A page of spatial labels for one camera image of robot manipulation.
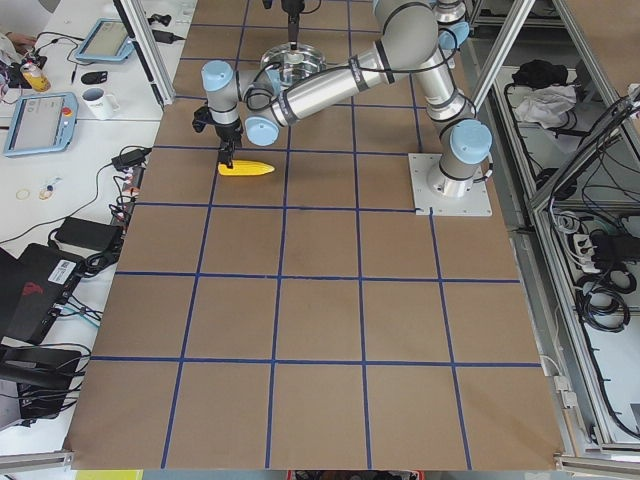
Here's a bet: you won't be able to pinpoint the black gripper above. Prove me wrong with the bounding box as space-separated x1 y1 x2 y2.
215 120 244 169
281 0 305 49

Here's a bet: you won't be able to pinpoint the yellow corn cob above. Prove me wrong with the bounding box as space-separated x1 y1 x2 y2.
217 159 275 177

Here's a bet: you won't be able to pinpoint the glass pot lid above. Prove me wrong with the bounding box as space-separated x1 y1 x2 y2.
261 43 327 88

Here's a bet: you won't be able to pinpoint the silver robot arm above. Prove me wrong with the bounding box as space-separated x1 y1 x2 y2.
281 0 470 52
192 1 492 198

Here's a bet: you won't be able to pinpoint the small black power adapter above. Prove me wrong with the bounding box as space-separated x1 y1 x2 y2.
111 148 152 171

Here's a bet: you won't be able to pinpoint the white mug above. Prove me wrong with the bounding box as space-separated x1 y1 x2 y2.
82 87 120 120

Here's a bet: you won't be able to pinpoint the far blue teach pendant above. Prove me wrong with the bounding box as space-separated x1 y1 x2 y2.
75 18 134 63

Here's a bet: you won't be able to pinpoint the blue teach pendant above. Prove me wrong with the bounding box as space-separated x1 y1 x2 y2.
3 92 78 157
75 18 134 63

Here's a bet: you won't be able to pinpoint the black power adapter brick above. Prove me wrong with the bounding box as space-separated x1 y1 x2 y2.
54 217 123 252

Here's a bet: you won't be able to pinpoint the near blue teach pendant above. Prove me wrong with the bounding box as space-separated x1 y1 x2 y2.
3 92 78 157

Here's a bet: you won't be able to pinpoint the black laptop computer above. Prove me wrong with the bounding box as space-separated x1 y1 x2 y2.
1 243 85 345

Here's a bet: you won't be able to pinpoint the black cloth bundle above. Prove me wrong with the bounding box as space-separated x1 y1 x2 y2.
512 59 568 89

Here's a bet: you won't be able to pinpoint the white cloth bundle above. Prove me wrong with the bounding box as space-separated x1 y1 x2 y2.
514 85 577 129

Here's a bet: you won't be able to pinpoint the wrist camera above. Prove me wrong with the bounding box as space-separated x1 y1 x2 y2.
192 105 212 133

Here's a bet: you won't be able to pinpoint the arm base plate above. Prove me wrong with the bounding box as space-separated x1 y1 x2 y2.
408 153 492 217

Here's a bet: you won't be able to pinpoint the coiled black cables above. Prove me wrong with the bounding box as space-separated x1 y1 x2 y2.
573 269 632 331

